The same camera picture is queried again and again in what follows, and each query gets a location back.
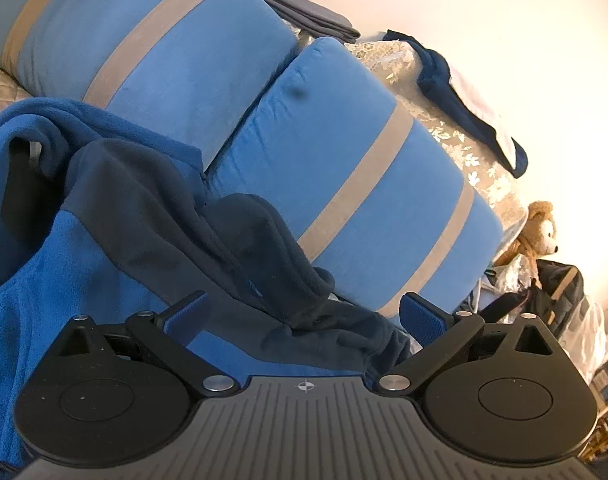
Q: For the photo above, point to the grey folded cloth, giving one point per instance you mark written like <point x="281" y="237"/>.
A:
<point x="304" y="10"/>

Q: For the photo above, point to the beige lace cover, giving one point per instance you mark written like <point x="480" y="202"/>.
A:
<point x="459" y="150"/>

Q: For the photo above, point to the blue fleece jacket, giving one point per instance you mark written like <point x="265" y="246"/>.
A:
<point x="84" y="260"/>

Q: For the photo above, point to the pink cloth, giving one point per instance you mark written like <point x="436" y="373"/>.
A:
<point x="484" y="110"/>

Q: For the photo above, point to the black bag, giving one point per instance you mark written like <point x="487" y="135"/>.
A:
<point x="559" y="285"/>

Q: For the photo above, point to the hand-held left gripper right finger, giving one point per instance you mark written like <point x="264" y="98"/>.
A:
<point x="424" y="320"/>

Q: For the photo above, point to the clear plastic bag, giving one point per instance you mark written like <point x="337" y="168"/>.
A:
<point x="591" y="335"/>

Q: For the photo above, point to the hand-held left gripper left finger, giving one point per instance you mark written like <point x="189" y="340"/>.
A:
<point x="186" y="317"/>

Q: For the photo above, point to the blue grey-striped cushion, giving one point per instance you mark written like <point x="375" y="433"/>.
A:
<point x="159" y="35"/>
<point x="344" y="160"/>

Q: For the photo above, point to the navy cloth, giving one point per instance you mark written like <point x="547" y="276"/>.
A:
<point x="464" y="110"/>

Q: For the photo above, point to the brown teddy bear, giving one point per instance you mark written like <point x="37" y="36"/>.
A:
<point x="539" y="230"/>

